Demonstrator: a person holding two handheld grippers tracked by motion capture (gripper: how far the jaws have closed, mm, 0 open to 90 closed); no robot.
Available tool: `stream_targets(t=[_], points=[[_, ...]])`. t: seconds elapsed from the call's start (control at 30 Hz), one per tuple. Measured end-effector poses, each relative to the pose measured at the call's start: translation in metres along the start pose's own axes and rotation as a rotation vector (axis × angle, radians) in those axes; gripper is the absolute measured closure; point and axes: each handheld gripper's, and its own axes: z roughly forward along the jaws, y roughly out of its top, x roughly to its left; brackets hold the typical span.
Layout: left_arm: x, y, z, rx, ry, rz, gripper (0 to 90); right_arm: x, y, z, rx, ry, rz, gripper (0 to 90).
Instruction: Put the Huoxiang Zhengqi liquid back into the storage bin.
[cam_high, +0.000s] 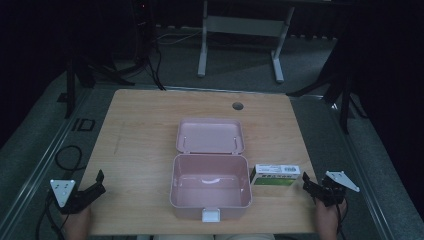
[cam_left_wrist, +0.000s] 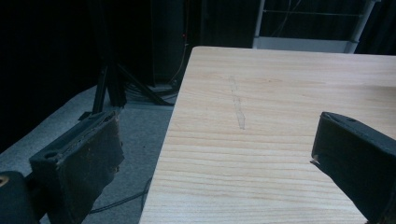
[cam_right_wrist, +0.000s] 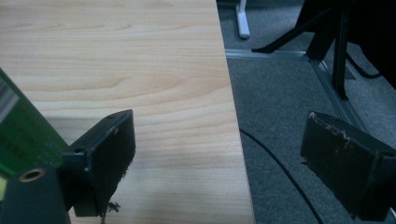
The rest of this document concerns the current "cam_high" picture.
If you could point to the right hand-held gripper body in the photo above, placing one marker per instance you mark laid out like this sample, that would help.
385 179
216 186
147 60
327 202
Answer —
333 188

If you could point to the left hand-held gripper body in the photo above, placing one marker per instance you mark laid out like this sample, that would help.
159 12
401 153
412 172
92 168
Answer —
66 196

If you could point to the person's left hand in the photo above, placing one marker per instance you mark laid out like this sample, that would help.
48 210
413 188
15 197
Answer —
77 224

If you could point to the person's right hand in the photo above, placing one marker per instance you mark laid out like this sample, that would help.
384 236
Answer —
328 218

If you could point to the white and green medicine box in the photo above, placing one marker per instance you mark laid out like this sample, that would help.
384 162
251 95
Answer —
275 174

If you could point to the black tripod stand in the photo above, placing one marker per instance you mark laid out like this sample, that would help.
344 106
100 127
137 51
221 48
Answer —
87 75
340 93

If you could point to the pink plastic storage box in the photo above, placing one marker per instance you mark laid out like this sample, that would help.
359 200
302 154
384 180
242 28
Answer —
210 176

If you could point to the dark computer tower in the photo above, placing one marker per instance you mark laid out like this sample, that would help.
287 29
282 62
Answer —
143 20

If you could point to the metal floor rail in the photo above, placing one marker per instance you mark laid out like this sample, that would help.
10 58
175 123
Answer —
40 160
360 166

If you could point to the white metal desk frame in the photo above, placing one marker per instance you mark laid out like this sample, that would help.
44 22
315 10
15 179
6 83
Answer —
246 26

